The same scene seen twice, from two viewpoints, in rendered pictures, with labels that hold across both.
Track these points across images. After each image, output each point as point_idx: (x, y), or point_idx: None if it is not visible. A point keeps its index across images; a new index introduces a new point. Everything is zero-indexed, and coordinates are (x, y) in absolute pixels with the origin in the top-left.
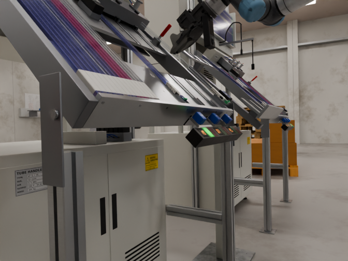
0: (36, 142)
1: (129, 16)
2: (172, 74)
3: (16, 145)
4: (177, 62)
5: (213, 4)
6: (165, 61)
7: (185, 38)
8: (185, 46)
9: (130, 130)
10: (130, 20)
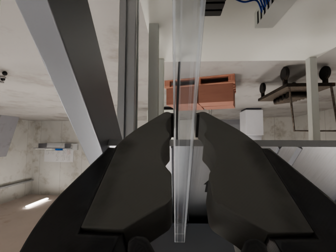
0: (229, 44)
1: (222, 243)
2: (100, 59)
3: (304, 18)
4: (86, 98)
5: None
6: (108, 122)
7: (273, 212)
8: (148, 153)
9: (133, 4)
10: (207, 232)
